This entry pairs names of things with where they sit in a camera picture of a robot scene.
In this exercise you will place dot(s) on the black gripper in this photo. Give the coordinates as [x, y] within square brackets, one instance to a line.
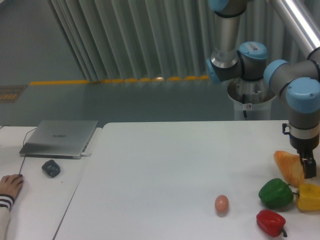
[304, 141]

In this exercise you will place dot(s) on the orange triangular bread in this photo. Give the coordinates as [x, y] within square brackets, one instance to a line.
[290, 167]

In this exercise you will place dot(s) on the white striped sleeve forearm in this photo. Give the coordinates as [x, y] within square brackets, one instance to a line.
[6, 202]

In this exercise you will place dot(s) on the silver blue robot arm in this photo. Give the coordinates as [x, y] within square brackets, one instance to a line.
[296, 85]

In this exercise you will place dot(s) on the person's hand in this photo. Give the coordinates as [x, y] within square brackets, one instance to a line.
[11, 185]

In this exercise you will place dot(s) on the yellow bell pepper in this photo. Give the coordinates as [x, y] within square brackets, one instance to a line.
[308, 197]

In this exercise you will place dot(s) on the green bell pepper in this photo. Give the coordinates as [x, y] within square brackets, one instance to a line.
[275, 194]

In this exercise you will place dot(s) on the red bell pepper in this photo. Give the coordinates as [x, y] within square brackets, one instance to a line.
[271, 223]

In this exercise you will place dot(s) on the brown egg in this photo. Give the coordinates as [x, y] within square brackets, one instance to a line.
[221, 204]

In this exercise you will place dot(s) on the white usb plug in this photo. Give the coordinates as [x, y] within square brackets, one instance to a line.
[84, 154]

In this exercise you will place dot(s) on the grey pleated curtain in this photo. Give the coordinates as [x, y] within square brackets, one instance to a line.
[139, 39]

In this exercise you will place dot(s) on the silver closed laptop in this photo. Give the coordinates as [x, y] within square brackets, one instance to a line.
[59, 139]

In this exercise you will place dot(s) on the small black plastic holder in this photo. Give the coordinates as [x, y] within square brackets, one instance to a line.
[51, 168]

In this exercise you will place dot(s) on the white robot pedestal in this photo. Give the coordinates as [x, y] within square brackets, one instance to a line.
[252, 100]

